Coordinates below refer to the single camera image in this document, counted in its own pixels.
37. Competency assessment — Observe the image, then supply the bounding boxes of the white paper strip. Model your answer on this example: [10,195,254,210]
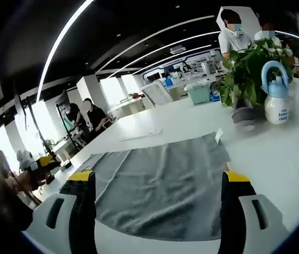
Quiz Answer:
[119,128,164,141]

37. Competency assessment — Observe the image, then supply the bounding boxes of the ceiling air conditioner unit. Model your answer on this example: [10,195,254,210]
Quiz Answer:
[169,44,187,55]

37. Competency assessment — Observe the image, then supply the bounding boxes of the white table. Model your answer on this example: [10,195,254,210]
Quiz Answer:
[16,77,299,254]

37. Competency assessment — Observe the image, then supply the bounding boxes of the tilted white board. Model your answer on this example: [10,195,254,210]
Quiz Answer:
[141,80,171,107]

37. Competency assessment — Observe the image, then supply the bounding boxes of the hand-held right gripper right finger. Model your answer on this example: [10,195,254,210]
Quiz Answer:
[219,170,291,254]

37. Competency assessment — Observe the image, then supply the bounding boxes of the white spray bottle blue handle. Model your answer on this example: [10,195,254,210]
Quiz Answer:
[260,60,291,125]

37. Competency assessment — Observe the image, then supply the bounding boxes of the black stand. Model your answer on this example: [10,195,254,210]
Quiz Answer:
[56,102,87,151]

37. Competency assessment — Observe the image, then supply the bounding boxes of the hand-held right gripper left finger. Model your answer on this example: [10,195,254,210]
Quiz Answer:
[23,170,97,254]

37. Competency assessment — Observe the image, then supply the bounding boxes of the green potted plant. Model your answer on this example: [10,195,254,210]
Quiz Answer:
[217,39,296,131]

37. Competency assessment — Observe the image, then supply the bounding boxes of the grey towel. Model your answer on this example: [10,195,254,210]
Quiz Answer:
[72,131,232,235]

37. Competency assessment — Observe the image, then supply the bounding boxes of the green storage box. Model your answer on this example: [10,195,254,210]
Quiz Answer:
[184,79,212,105]

